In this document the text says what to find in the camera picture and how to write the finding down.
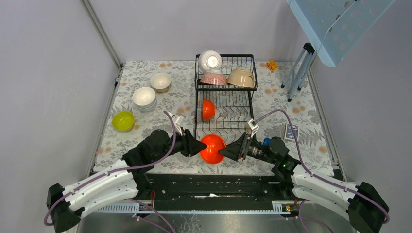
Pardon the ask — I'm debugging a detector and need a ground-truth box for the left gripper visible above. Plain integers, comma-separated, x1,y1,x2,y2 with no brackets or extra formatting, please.
153,127,207,162

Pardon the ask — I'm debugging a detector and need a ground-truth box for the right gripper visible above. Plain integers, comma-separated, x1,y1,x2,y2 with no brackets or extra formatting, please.
218,132,277,165

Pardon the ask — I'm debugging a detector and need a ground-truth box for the orange bowl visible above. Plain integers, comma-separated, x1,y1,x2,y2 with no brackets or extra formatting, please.
200,134,226,165
202,99,216,121

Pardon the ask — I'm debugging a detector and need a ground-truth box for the white ribbed bowl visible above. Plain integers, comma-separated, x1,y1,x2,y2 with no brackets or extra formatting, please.
132,87,157,106
134,100,157,112

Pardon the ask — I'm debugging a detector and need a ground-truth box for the cream floral bowl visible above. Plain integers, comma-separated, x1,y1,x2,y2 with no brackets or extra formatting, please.
150,73,172,93

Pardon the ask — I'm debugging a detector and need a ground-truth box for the lime green bowl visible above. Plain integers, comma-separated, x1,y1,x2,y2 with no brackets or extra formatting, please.
111,110,135,132

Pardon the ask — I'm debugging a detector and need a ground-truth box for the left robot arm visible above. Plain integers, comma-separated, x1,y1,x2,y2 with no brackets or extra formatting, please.
44,129,207,233

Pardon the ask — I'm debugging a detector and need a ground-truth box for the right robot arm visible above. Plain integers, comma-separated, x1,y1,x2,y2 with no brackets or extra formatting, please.
218,133,390,233

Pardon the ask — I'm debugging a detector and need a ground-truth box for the blue toy truck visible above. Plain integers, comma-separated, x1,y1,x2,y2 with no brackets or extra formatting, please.
263,138,271,147

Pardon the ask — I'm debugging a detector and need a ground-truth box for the floral table mat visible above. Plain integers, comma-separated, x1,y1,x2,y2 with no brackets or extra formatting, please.
92,61,334,176

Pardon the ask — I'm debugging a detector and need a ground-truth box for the blue playing card box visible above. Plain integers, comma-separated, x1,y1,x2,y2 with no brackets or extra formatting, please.
284,123,299,141

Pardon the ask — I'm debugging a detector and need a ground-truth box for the pink patterned bowl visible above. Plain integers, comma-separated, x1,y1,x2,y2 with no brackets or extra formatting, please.
200,70,227,85

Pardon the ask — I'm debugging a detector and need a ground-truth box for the beige bowl top tier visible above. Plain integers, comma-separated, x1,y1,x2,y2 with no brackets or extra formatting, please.
227,68,255,88

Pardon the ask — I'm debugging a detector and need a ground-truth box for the white bowl top tier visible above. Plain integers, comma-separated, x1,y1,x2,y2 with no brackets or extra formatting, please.
198,50,223,72

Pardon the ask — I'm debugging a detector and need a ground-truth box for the orange toy block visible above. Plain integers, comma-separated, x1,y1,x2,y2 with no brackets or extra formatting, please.
266,60,278,71

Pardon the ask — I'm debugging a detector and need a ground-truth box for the light blue folding stool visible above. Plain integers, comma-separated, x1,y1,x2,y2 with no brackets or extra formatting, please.
280,0,396,102

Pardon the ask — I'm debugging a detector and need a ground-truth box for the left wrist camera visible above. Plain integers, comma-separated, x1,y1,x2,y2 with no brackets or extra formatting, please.
172,113,186,134

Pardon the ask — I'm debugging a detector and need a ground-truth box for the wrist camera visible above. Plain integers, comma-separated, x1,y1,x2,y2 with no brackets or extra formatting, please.
172,113,186,134
247,118,259,132

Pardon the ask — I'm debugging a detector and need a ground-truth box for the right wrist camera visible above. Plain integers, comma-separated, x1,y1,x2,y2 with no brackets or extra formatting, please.
247,118,259,132

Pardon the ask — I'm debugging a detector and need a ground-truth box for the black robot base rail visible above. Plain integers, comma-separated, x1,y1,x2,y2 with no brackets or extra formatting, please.
88,172,307,213

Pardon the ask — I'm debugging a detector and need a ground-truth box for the black wire dish rack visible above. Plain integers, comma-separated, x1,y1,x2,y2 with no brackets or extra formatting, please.
193,54,258,144

